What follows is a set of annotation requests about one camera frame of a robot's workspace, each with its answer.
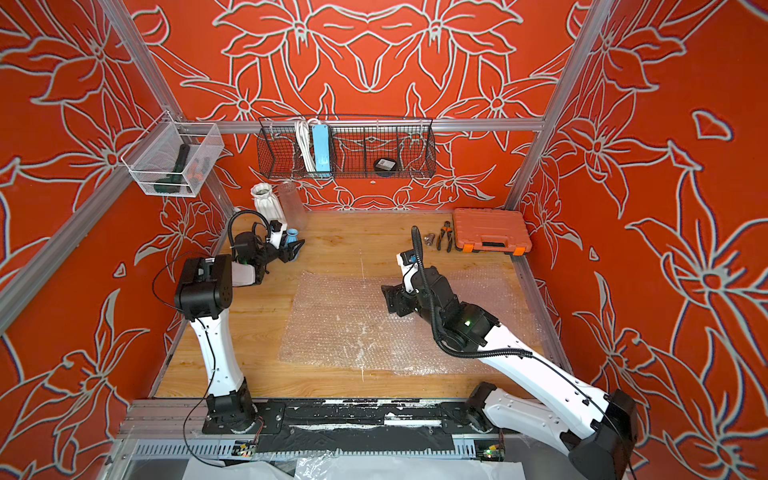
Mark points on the clear glass vase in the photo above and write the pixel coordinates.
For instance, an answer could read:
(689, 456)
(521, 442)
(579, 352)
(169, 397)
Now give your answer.
(293, 208)

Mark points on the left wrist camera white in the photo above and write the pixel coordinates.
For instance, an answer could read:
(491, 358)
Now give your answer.
(276, 232)

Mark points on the aluminium left side bar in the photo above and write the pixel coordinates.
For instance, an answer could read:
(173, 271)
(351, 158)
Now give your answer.
(26, 285)

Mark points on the light blue box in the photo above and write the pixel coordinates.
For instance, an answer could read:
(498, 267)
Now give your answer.
(321, 145)

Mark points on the orange tool case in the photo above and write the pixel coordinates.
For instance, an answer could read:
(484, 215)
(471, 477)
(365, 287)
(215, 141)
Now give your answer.
(491, 230)

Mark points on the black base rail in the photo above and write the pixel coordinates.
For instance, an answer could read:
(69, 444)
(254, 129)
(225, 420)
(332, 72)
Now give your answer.
(373, 426)

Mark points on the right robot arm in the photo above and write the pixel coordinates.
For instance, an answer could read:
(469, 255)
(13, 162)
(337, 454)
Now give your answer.
(597, 431)

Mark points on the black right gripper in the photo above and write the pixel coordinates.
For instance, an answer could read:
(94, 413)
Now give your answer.
(394, 298)

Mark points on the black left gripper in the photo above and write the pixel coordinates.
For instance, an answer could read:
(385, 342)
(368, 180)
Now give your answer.
(290, 250)

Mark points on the aluminium horizontal back bar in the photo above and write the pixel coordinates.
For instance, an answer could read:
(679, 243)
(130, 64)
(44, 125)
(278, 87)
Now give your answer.
(440, 125)

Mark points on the aluminium frame post left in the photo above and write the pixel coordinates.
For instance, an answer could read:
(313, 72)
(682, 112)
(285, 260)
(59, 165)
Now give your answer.
(123, 24)

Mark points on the small black device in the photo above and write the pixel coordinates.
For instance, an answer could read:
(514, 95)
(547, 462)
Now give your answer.
(385, 166)

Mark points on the black wire basket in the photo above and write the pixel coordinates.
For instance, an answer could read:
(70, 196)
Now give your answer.
(288, 153)

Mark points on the aluminium frame post right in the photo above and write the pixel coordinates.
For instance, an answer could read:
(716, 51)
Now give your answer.
(596, 17)

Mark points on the bubble wrap sheet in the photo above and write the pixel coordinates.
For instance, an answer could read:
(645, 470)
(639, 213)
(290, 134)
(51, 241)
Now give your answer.
(343, 322)
(496, 291)

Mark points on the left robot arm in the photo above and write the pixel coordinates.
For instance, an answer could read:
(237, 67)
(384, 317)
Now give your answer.
(204, 295)

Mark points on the aluminium frame post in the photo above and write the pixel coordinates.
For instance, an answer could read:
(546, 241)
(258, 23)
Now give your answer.
(596, 17)
(123, 24)

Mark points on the clear acrylic box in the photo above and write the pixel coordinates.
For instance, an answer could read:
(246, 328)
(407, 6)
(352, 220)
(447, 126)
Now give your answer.
(153, 153)

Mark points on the orange handled pliers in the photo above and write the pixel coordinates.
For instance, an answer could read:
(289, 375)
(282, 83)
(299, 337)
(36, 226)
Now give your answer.
(445, 237)

